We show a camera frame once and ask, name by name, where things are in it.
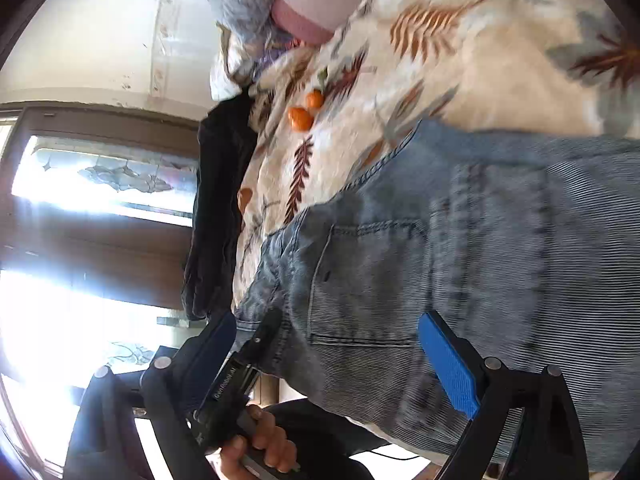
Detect pink pillow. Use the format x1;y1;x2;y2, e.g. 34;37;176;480
272;0;431;46

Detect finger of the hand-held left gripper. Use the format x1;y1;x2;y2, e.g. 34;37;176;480
237;308;284;369

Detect blue denim pants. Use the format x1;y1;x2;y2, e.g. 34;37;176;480
232;117;640;476

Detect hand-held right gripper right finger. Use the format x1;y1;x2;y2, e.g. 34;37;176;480
419;311;591;480

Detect black hanging cloth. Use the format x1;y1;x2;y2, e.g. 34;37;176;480
182;92;258;321

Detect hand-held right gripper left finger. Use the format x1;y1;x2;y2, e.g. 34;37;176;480
62;310;238;480

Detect wooden door with glass panes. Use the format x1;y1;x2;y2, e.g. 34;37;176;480
0;102;206;480

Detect person's dark clothing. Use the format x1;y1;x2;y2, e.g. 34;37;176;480
265;400;398;480

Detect leaf print fleece blanket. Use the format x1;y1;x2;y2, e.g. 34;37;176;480
210;0;640;321

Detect person's left hand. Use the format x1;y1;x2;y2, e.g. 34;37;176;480
220;404;302;480

